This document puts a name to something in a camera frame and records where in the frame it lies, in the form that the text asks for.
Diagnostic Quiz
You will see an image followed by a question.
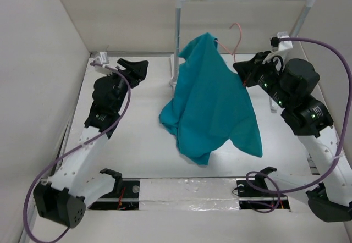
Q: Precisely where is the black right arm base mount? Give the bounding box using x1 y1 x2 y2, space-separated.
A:
232 167 290 213

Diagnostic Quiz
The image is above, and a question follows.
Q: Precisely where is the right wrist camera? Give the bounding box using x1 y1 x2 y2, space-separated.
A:
263 31 293 63

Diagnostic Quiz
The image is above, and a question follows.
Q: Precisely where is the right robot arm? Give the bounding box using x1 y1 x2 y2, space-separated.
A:
233 51 351 223

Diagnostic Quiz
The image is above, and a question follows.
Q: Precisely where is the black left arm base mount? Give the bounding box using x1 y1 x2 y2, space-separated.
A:
89 168 140 211

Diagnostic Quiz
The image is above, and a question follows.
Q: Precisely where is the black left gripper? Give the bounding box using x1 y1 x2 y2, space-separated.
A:
104 59 146 112

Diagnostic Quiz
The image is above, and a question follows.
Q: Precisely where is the pink wire hanger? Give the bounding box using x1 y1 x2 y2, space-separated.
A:
214 22 243 62

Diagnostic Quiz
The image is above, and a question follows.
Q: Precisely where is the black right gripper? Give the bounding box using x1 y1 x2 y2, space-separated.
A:
233 49 291 108

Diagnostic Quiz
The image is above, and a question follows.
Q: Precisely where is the white clothes rack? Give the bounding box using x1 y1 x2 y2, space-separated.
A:
169 0 322 114

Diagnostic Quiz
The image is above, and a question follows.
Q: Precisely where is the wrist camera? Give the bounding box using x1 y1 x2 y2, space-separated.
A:
90 52 109 68
263 31 293 63

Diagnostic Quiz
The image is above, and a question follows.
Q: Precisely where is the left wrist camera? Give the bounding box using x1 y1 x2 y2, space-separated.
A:
90 52 109 68

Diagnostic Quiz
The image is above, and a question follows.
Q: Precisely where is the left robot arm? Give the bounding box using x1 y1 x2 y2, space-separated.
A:
34 57 149 228

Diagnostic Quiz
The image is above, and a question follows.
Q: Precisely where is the teal t shirt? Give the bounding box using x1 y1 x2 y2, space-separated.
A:
159 32 263 165

